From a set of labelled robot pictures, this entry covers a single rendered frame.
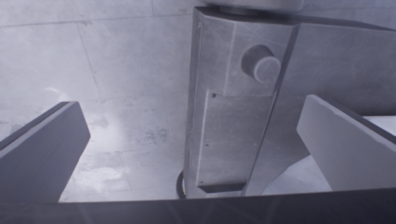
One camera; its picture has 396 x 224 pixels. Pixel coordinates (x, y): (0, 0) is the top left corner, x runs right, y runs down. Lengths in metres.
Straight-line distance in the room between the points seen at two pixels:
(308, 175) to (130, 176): 0.57
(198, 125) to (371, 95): 0.37
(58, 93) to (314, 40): 0.56
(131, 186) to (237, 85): 0.58
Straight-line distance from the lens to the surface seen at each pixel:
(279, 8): 0.32
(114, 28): 0.49
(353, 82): 0.49
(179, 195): 0.61
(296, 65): 0.39
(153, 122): 0.58
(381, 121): 0.45
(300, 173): 0.32
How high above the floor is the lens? 0.47
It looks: 56 degrees down
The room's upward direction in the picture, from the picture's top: 165 degrees clockwise
